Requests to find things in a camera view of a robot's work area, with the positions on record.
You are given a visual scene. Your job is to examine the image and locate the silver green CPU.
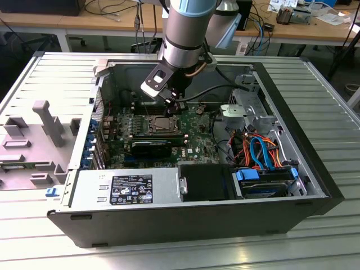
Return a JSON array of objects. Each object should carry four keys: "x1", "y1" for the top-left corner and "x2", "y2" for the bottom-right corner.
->
[{"x1": 154, "y1": 116, "x2": 174, "y2": 132}]

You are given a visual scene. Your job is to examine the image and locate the metal locking lever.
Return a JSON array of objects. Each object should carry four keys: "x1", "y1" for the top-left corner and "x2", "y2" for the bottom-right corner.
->
[{"x1": 141, "y1": 97, "x2": 151, "y2": 117}]

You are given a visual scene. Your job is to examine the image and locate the CPU socket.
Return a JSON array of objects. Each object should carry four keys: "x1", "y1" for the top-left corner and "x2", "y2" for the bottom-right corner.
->
[{"x1": 146, "y1": 112, "x2": 181, "y2": 135}]

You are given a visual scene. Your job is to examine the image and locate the green motherboard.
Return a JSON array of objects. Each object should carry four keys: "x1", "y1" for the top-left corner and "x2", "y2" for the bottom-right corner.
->
[{"x1": 100, "y1": 101, "x2": 226, "y2": 171}]

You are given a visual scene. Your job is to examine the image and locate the black graphics card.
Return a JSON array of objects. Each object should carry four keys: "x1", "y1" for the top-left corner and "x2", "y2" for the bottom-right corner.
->
[{"x1": 130, "y1": 139, "x2": 173, "y2": 159}]

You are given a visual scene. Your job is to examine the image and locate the tall black box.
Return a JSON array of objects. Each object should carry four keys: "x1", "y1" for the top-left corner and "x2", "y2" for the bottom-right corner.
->
[{"x1": 236, "y1": 0, "x2": 254, "y2": 32}]

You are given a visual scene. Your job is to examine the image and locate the wooden desk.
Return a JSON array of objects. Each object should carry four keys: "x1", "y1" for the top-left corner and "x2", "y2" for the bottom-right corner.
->
[{"x1": 0, "y1": 0, "x2": 360, "y2": 54}]

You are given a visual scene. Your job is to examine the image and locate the finned metal heatsink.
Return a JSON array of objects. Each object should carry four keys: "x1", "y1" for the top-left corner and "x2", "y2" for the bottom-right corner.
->
[{"x1": 274, "y1": 7, "x2": 295, "y2": 25}]

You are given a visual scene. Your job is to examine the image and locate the hard disk in blue carrier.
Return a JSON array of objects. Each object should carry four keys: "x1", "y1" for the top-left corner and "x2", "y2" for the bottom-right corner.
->
[{"x1": 235, "y1": 166, "x2": 300, "y2": 200}]

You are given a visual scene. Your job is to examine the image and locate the grey metal device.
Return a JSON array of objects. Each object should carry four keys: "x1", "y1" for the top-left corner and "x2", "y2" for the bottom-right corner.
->
[{"x1": 292, "y1": 7, "x2": 313, "y2": 25}]

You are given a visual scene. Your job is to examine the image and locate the silver power supply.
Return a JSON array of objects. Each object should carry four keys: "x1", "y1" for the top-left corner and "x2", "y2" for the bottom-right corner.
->
[{"x1": 68, "y1": 166, "x2": 181, "y2": 208}]

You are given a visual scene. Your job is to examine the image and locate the black silver PC case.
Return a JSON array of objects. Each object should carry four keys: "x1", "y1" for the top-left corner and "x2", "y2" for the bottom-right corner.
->
[{"x1": 46, "y1": 57, "x2": 345, "y2": 250}]

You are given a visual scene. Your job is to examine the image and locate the wide black box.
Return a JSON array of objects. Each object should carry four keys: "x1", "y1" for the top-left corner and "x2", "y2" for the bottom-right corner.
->
[{"x1": 0, "y1": 0, "x2": 87, "y2": 17}]

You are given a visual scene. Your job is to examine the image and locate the grey parts rack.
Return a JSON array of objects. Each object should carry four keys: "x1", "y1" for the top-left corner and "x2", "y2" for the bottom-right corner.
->
[{"x1": 0, "y1": 100, "x2": 83, "y2": 192}]

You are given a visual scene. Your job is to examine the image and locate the black tripod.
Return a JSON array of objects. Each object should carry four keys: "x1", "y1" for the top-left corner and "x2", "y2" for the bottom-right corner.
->
[{"x1": 327, "y1": 22, "x2": 360, "y2": 82}]

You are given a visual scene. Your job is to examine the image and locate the green RAM stick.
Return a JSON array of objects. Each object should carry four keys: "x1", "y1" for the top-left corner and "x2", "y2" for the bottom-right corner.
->
[{"x1": 0, "y1": 164, "x2": 26, "y2": 172}]

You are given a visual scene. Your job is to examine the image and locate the white wrist camera on bracket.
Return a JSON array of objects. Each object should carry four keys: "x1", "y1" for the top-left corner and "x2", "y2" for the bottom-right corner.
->
[{"x1": 139, "y1": 62, "x2": 177, "y2": 98}]

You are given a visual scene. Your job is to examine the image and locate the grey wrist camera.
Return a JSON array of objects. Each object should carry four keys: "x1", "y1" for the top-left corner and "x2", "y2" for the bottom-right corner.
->
[{"x1": 200, "y1": 52, "x2": 218, "y2": 73}]

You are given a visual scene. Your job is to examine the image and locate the black camera cable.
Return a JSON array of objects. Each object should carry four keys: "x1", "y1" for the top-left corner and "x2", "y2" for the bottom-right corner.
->
[{"x1": 177, "y1": 67, "x2": 251, "y2": 102}]

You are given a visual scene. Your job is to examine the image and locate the silver metal bracket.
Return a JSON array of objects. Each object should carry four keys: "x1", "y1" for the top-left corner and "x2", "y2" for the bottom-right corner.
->
[{"x1": 219, "y1": 103, "x2": 246, "y2": 128}]

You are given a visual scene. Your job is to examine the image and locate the orange wire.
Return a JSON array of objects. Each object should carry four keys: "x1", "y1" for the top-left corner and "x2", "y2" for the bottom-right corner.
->
[{"x1": 229, "y1": 134, "x2": 284, "y2": 169}]

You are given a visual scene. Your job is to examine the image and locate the blue data cable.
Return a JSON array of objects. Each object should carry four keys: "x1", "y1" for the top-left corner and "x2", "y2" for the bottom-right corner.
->
[{"x1": 249, "y1": 136, "x2": 278, "y2": 172}]

